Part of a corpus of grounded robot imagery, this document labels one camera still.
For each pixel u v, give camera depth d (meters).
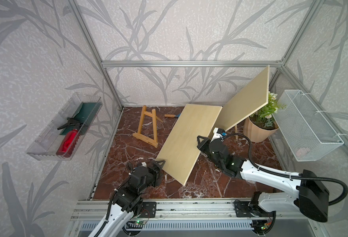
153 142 0.93
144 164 0.78
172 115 1.13
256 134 0.89
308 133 0.62
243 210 0.73
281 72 0.96
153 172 0.71
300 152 0.72
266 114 0.86
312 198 0.40
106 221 0.51
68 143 0.58
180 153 0.80
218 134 0.68
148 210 0.72
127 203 0.57
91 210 0.75
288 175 0.44
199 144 0.67
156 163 0.74
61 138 0.63
